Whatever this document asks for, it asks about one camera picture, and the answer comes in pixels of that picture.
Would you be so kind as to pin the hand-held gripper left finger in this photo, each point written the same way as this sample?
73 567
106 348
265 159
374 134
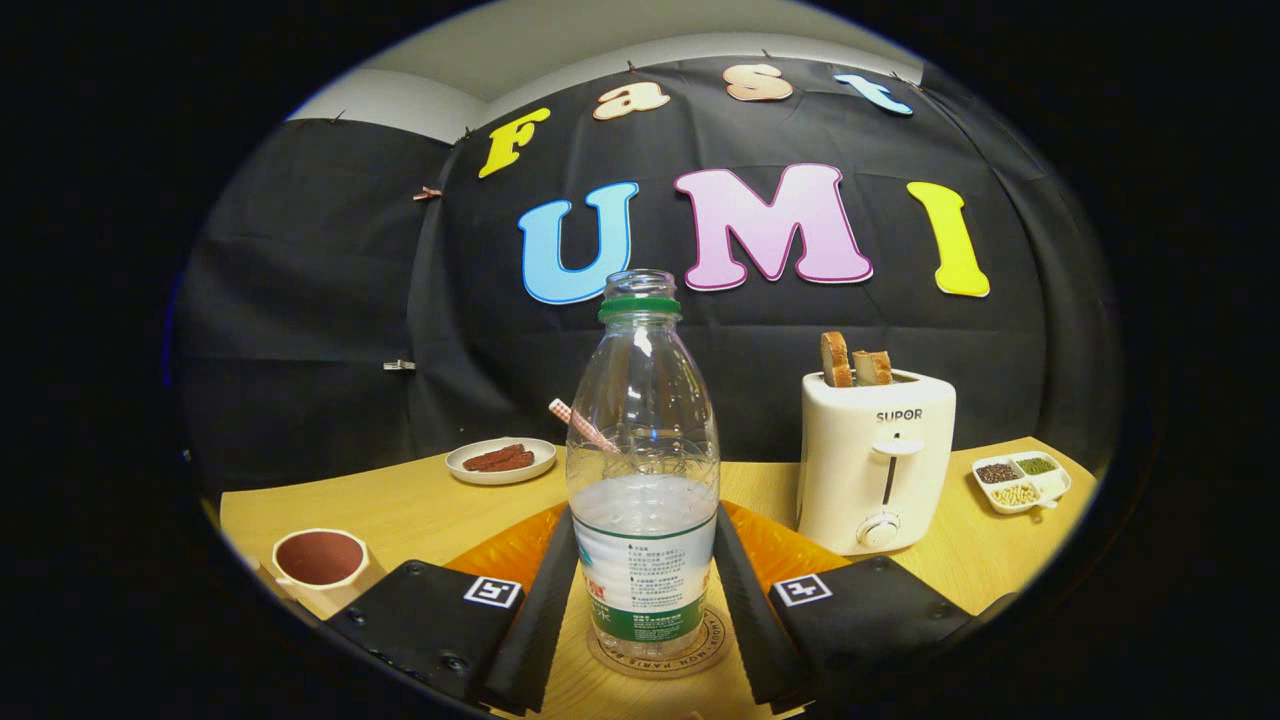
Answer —
535 620

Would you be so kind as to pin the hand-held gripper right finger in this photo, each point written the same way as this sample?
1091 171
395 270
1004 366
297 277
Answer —
755 620

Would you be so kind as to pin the round wooden coaster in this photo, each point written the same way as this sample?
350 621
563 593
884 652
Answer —
690 662

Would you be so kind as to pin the clear plastic bottle green label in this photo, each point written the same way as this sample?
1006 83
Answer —
640 420

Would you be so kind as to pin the small white plate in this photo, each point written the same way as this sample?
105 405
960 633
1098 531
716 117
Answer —
500 477

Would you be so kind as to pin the wooden table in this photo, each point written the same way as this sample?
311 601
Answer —
420 510

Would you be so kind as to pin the brown sausage pieces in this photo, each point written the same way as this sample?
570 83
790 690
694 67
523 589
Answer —
498 458

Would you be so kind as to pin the white toaster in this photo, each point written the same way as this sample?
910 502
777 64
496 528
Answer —
850 470

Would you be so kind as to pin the checked paper straw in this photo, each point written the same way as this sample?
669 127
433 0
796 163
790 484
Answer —
562 410

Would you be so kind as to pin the toast slice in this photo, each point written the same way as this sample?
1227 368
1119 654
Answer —
873 368
836 360

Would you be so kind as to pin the white divided grain dish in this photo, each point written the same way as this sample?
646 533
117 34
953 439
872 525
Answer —
1050 485

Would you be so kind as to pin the black backdrop cloth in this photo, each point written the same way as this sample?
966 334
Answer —
300 300

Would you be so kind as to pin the pink clip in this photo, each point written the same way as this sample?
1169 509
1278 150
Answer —
428 193

